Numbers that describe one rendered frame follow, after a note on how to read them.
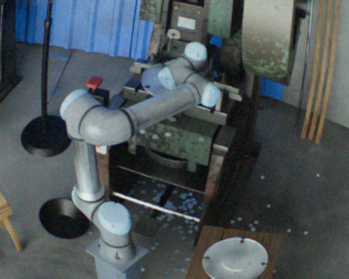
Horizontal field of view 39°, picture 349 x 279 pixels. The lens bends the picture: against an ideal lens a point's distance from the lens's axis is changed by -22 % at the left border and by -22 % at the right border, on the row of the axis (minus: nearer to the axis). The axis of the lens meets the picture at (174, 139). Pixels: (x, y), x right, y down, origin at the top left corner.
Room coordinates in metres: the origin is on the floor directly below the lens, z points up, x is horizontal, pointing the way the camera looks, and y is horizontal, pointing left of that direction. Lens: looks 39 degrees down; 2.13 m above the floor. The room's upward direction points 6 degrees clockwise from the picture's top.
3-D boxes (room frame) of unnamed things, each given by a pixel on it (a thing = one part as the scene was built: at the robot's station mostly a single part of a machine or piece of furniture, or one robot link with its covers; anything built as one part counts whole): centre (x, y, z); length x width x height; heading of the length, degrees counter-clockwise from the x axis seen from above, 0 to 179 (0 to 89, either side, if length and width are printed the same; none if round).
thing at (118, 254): (1.36, 0.18, 0.50); 0.15 x 0.15 x 0.10
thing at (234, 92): (2.10, -0.18, 0.76); 0.17 x 0.06 x 0.10; 74
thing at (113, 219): (1.36, 0.18, 0.62); 0.13 x 0.12 x 0.14; 46
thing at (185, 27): (2.11, -0.01, 1.04); 0.17 x 0.15 x 0.30; 164
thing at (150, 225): (2.02, 0.02, 0.14); 0.59 x 0.10 x 0.05; 164
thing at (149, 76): (2.03, 0.01, 0.78); 0.29 x 0.29 x 0.01
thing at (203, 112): (2.15, -0.02, 0.68); 0.45 x 0.30 x 0.06; 74
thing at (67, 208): (1.82, 0.52, 0.04); 0.30 x 0.30 x 0.07
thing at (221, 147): (2.21, -0.32, 0.45); 0.92 x 0.12 x 0.90; 164
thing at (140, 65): (2.19, 0.14, 0.76); 0.17 x 0.06 x 0.10; 74
